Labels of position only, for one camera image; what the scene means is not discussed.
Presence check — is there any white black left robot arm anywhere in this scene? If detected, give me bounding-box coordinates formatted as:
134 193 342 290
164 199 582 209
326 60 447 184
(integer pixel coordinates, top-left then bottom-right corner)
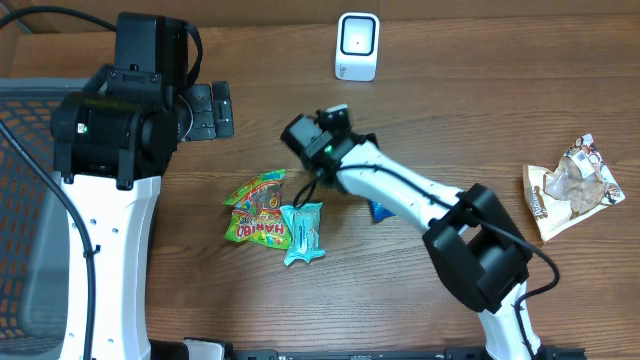
50 13 234 360

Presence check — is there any mint green tissue packet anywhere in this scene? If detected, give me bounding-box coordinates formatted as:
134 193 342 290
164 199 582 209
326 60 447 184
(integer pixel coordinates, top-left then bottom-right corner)
280 202 326 266

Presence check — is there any green Haribo gummy bag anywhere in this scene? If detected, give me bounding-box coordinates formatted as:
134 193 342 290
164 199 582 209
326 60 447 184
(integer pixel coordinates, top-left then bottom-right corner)
223 169 292 250

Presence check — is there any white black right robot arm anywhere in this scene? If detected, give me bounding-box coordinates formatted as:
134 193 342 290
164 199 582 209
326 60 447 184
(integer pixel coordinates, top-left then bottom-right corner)
281 115 542 359

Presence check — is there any grey plastic lattice basket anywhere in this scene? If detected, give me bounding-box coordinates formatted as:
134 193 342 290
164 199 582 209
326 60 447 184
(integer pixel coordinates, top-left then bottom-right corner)
1 78 86 359

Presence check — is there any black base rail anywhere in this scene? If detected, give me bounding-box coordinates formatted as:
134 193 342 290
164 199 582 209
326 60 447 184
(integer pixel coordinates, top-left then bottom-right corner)
229 347 587 360

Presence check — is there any white barcode scanner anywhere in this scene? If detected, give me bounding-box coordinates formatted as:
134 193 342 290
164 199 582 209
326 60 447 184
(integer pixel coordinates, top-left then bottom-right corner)
335 12 380 82

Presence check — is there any beige dried mushroom bag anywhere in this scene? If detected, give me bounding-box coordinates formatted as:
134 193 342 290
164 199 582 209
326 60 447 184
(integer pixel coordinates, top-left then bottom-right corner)
523 134 625 242

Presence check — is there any blue snack packet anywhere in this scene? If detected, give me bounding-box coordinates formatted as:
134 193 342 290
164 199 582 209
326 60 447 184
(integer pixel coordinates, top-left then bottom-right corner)
368 200 394 223

